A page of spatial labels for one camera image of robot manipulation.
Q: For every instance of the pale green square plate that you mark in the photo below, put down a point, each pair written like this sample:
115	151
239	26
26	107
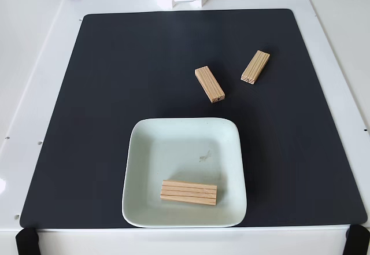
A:
185	151

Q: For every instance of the black rubber mat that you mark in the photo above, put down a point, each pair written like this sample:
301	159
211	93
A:
86	122

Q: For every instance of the grooved wooden block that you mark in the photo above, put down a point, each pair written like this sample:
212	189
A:
255	67
209	84
188	192

